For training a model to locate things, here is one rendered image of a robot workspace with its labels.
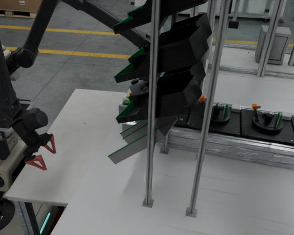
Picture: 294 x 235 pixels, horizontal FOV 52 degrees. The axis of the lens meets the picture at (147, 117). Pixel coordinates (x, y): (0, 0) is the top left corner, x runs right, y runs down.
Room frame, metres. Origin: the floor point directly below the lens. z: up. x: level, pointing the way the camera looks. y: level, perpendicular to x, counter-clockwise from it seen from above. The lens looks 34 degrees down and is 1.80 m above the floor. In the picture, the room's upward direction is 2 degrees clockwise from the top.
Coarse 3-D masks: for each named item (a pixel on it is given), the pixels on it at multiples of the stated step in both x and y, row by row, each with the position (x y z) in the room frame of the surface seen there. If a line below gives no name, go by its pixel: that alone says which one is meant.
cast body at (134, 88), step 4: (136, 80) 1.03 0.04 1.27; (140, 80) 1.04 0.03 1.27; (132, 84) 1.03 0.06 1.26; (136, 84) 1.01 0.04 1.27; (140, 84) 1.02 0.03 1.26; (144, 84) 1.04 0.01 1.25; (132, 88) 1.02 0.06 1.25; (136, 88) 1.01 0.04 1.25; (140, 88) 1.01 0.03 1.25; (144, 88) 1.02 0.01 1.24; (132, 92) 1.02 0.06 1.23; (136, 92) 1.01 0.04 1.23; (140, 92) 1.00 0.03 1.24; (144, 92) 1.00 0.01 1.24
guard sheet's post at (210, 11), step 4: (212, 0) 1.44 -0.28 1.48; (208, 4) 1.45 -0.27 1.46; (212, 4) 1.44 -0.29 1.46; (208, 8) 1.45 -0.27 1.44; (212, 8) 1.44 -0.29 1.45; (208, 12) 1.45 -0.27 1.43; (212, 12) 1.44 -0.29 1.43; (208, 16) 1.45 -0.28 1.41; (212, 16) 1.44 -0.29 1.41; (208, 40) 1.44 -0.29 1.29; (208, 44) 1.44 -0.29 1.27; (204, 56) 1.44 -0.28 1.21; (204, 60) 1.44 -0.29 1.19; (204, 64) 1.44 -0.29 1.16; (204, 68) 1.44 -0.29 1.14; (200, 84) 1.45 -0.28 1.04; (200, 88) 1.44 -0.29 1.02
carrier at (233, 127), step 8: (200, 104) 1.36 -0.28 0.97; (216, 104) 1.25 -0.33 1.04; (232, 104) 1.34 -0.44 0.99; (192, 112) 1.28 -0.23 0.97; (200, 112) 1.29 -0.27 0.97; (216, 112) 1.24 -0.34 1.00; (224, 112) 1.23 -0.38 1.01; (232, 112) 1.30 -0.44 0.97; (192, 120) 1.21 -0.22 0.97; (200, 120) 1.21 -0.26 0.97; (216, 120) 1.19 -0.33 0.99; (224, 120) 1.19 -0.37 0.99; (232, 120) 1.22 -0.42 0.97; (192, 128) 1.16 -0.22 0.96; (200, 128) 1.15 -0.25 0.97; (216, 128) 1.15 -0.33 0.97; (224, 128) 1.15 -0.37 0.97; (232, 128) 1.16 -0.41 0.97
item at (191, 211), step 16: (160, 0) 0.79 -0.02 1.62; (224, 0) 0.74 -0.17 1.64; (176, 16) 1.09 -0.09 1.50; (224, 16) 0.75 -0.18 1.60; (224, 32) 0.74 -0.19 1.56; (208, 96) 0.74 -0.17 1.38; (208, 112) 0.75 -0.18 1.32; (208, 128) 0.74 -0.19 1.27; (192, 192) 0.74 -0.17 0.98; (192, 208) 0.75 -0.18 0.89
